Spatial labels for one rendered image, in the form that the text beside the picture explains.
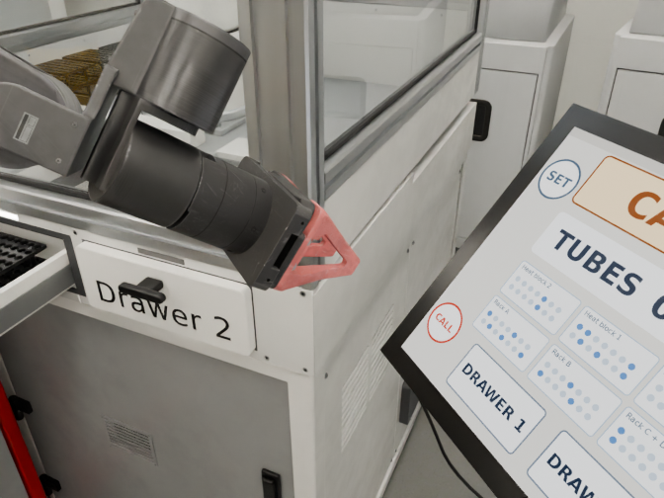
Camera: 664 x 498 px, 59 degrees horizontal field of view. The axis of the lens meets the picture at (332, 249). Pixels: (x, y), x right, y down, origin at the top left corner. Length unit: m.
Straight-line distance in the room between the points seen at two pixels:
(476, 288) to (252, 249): 0.25
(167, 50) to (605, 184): 0.37
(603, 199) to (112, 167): 0.39
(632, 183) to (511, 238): 0.11
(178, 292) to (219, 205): 0.47
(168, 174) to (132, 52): 0.07
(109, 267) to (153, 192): 0.55
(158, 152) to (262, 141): 0.32
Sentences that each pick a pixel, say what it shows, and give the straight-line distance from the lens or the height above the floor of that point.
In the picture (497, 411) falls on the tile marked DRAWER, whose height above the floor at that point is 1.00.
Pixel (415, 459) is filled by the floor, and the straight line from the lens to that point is 1.78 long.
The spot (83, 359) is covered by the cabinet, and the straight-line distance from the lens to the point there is 1.17.
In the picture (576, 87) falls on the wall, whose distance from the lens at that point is 3.80.
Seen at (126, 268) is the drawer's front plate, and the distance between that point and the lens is 0.89.
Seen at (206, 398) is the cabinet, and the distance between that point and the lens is 1.02.
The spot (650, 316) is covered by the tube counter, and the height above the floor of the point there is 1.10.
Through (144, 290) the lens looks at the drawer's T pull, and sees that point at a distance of 0.84.
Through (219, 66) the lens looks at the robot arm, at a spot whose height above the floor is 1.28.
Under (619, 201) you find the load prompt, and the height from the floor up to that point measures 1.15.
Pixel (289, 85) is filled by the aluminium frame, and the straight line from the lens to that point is 0.64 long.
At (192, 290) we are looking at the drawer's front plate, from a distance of 0.83.
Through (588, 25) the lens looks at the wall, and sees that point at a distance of 3.73.
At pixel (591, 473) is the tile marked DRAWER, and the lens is 0.49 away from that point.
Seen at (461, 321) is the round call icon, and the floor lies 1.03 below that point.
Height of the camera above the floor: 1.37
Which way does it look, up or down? 31 degrees down
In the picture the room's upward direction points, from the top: straight up
